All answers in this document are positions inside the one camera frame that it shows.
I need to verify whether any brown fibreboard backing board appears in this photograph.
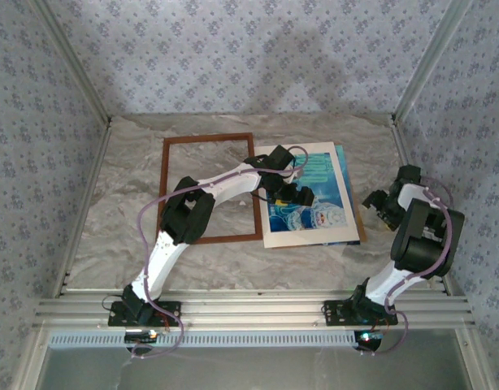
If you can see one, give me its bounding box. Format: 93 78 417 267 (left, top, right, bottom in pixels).
356 205 367 244

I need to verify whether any cream mat board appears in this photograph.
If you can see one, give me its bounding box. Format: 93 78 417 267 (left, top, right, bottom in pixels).
254 141 361 249

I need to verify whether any blue illustrated photo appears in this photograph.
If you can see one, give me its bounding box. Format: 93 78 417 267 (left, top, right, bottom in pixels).
260 145 361 247

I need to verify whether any brown wooden picture frame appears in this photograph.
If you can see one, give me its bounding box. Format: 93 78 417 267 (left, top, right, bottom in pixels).
156 132 263 245

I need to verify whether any small controller circuit board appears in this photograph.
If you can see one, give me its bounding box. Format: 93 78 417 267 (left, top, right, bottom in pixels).
124 329 159 345
354 329 387 353

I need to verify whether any grey metal sheet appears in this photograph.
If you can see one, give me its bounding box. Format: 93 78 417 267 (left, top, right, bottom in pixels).
33 347 476 390

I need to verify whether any aluminium side rail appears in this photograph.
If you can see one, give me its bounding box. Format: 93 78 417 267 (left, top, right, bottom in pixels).
389 115 456 297
50 119 115 300

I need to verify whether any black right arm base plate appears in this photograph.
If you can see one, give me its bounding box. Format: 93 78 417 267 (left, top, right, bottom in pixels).
323 299 399 327

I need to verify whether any aluminium mounting rail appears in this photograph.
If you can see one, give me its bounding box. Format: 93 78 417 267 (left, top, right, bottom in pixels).
33 288 476 329

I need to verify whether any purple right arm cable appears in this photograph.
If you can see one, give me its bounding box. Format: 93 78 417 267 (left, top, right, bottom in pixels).
357 176 456 357

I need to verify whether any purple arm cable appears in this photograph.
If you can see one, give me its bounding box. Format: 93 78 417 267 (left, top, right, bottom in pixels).
357 176 456 357
129 145 310 361

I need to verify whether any grey slotted cable duct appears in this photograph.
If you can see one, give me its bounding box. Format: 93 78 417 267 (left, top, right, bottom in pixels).
48 329 358 349

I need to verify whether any aluminium corner post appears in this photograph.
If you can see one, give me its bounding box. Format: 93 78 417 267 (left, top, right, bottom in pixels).
392 0 475 123
32 0 113 125

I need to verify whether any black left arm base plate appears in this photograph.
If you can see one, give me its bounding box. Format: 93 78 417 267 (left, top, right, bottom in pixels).
107 300 182 327

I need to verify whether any aluminium lower frame beam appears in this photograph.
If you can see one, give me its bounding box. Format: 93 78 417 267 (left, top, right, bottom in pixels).
11 328 51 390
456 327 497 390

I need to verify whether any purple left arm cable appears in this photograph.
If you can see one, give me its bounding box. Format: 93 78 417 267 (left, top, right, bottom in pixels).
129 145 310 361

